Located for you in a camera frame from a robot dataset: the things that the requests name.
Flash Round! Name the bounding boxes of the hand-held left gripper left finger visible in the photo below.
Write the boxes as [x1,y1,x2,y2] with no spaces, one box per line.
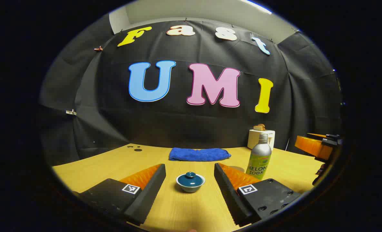
[72,163,167,226]

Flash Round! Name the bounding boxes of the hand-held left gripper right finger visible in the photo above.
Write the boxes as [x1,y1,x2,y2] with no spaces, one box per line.
[213,162,302,227]

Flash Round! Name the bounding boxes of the teal teacup lid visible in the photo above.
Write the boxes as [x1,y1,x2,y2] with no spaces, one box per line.
[177,172,205,188]

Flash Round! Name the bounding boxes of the silver water bottle green label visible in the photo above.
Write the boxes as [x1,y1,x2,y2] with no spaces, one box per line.
[246,133,272,180]

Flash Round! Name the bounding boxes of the blue towel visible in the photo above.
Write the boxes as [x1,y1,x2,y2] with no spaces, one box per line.
[169,148,231,162]

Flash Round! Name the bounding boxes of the white toaster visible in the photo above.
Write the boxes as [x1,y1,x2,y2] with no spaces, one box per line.
[247,129,275,150]

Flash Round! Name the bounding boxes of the black backdrop cloth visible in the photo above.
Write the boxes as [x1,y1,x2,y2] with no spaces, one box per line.
[39,18,343,165]

